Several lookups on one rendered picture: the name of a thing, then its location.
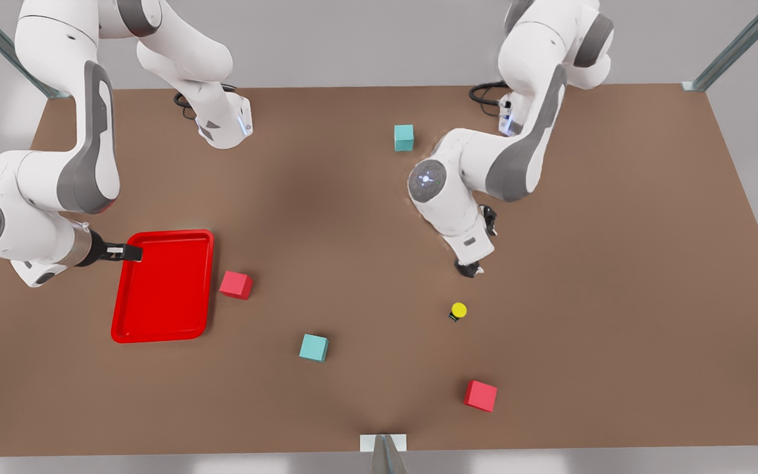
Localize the red plastic tray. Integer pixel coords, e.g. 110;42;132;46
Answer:
111;229;215;344

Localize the red cube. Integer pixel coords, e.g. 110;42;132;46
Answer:
219;271;254;301
463;380;499;413

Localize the black cable loop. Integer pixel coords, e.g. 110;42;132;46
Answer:
173;84;239;120
468;81;513;120

